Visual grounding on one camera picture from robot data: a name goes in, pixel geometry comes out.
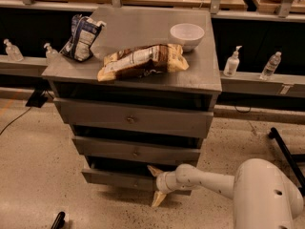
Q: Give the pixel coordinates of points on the brown yellow chip bag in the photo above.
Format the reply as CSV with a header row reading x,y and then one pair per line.
x,y
143,61

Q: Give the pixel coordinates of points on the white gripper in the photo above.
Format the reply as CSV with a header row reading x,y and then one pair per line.
x,y
162,182

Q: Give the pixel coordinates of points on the white bowl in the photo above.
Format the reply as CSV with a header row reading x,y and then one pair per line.
x,y
187,35

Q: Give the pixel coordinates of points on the grey middle drawer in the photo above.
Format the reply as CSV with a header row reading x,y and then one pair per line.
x,y
134,151

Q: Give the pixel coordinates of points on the black floor box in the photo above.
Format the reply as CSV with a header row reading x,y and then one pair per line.
x,y
37,99

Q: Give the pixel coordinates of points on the black stand leg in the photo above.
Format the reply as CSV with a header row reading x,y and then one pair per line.
x,y
293,160

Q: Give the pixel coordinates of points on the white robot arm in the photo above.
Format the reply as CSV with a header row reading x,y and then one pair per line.
x,y
264,198

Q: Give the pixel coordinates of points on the black object bottom edge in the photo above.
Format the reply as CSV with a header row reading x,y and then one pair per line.
x,y
59,221

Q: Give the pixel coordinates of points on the blue white snack bag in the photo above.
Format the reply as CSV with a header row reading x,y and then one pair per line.
x,y
84,31

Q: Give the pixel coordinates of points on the clear water bottle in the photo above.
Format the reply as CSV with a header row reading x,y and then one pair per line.
x,y
271,66

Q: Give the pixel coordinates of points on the white pump bottle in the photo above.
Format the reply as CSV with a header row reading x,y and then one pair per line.
x,y
232,63

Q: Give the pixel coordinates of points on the grey drawer cabinet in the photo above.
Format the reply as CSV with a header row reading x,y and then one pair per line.
x,y
195,89

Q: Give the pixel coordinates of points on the grey drawer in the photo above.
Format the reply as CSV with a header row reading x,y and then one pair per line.
x,y
129,117
134,151
124,173

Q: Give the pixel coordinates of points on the grey bottom drawer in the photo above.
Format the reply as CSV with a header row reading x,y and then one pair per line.
x,y
124,173

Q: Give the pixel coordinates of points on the grey top drawer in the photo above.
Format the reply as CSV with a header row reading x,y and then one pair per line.
x,y
129,117

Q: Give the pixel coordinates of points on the clear sanitizer bottle far left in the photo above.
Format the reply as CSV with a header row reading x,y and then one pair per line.
x,y
13,51

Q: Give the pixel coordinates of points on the clear sanitizer bottle near cabinet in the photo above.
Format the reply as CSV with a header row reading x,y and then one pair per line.
x,y
50,52

